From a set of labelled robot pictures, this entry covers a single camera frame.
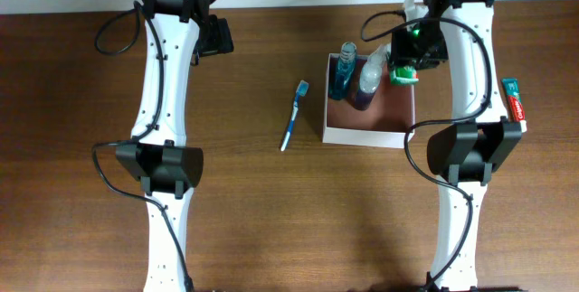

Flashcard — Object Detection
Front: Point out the clear spray bottle purple liquid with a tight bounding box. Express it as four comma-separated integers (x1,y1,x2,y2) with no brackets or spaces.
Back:
354,44,388,110

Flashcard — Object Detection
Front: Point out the green soap box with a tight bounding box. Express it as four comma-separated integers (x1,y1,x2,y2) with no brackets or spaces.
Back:
390,66,419,86

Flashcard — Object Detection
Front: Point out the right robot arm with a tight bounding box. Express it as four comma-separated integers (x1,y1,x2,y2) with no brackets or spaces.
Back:
388,0,523,291

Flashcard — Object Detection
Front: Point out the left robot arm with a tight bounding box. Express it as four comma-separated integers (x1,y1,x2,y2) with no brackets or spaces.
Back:
116,0,233,291

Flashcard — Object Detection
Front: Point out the teal mouthwash bottle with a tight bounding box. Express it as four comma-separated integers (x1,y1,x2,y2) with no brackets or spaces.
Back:
329,42,357,100

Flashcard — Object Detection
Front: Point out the white box pink interior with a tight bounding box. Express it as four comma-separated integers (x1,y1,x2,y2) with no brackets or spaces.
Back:
322,73,415,149

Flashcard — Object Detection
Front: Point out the blue white toothbrush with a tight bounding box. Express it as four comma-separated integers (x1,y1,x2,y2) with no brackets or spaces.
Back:
280,80,309,152

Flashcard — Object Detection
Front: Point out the red green toothpaste tube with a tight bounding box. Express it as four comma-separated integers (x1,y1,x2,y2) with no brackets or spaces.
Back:
501,78,527,133

